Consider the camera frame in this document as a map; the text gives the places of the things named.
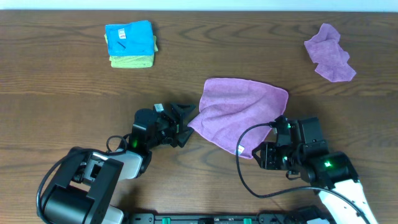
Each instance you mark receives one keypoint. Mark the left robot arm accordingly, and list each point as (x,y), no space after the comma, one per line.
(79,187)

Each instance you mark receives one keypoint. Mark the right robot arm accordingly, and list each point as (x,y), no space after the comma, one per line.
(331,175)

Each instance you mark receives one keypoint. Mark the purple cloth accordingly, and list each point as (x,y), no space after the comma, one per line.
(332,61)
(229,106)

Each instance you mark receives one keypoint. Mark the folded blue cloth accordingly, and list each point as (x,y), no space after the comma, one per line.
(132,39)

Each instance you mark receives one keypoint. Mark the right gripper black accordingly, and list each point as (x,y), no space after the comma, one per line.
(267,161)

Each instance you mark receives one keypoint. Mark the folded green cloth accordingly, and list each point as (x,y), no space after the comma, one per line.
(132,61)

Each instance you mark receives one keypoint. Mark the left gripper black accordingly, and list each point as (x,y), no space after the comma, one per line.
(174,126)

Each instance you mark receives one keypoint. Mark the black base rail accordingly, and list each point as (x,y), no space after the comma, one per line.
(304,215)

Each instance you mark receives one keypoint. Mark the crumpled purple cloth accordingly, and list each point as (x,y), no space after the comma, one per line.
(332,61)

